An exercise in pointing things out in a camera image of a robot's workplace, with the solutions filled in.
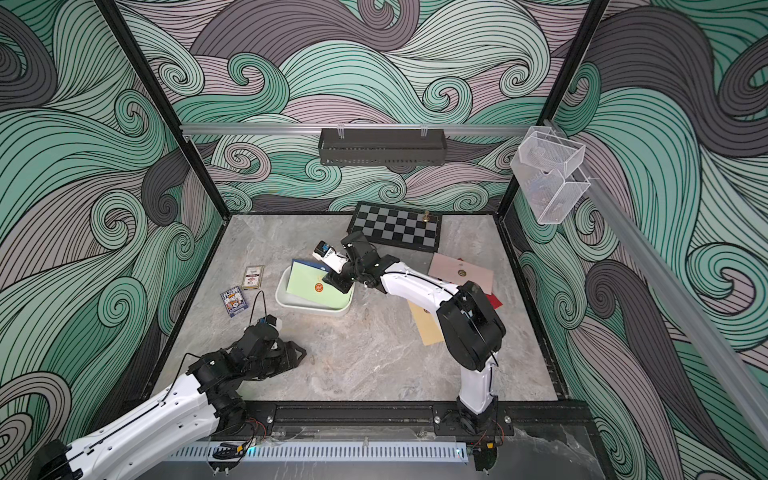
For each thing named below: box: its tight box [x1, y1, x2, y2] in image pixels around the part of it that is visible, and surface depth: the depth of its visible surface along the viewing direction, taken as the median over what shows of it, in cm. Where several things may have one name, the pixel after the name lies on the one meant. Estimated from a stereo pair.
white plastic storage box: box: [275, 266, 355, 315], surface depth 94 cm
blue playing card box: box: [220, 285, 249, 318], surface depth 95 cm
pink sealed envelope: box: [428, 252, 494, 295], surface depth 106 cm
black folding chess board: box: [347, 201, 443, 253], surface depth 113 cm
